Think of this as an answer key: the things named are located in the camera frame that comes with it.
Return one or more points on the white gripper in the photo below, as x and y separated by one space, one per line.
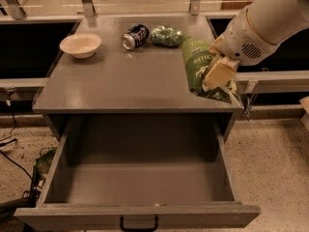
239 41

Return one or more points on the green jalapeno chip bag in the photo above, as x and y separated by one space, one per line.
197 59

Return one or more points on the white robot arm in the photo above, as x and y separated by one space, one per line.
278 20

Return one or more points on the crumpled green snack bag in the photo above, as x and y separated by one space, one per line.
166 36

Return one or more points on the open grey top drawer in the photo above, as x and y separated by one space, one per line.
170 166

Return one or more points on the green bag on floor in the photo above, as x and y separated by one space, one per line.
43 162

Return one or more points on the blue soda can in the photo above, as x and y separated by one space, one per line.
135 36

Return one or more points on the white ceramic bowl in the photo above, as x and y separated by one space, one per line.
81 45

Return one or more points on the black drawer handle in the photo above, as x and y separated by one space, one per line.
137 226

